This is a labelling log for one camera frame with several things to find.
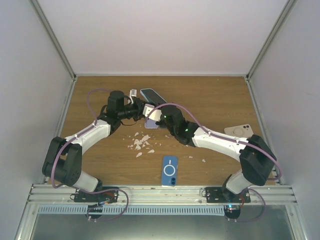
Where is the white phone stand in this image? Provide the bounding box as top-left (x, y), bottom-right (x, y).
top-left (224, 124), bottom-right (254, 138)

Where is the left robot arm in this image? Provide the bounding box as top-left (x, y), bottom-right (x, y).
top-left (42, 90), bottom-right (148, 202)

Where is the lavender phone case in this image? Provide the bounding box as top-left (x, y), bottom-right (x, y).
top-left (144, 118), bottom-right (160, 129)

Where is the aluminium front rail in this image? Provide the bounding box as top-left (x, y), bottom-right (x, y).
top-left (27, 184), bottom-right (297, 206)

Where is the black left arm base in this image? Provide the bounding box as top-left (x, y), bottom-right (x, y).
top-left (70, 186), bottom-right (119, 204)

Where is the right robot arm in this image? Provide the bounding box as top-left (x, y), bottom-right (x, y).
top-left (160, 103), bottom-right (279, 203)

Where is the blue magsafe phone case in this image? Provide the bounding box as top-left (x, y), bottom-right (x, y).
top-left (161, 155), bottom-right (178, 187)

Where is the white slotted cable duct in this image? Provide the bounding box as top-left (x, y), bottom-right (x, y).
top-left (38, 204), bottom-right (225, 216)

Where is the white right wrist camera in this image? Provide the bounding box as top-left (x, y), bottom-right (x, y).
top-left (142, 104), bottom-right (162, 122)

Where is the white debris pile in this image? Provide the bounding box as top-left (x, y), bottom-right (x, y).
top-left (127, 131), bottom-right (158, 158)

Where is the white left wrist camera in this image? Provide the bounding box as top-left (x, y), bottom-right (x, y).
top-left (128, 89), bottom-right (137, 105)

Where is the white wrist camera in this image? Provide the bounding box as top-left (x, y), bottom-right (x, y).
top-left (142, 104), bottom-right (162, 122)
top-left (128, 89), bottom-right (137, 105)

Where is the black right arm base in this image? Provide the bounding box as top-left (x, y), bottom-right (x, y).
top-left (203, 186), bottom-right (251, 204)

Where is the phone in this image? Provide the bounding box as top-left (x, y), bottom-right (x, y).
top-left (140, 88), bottom-right (167, 106)

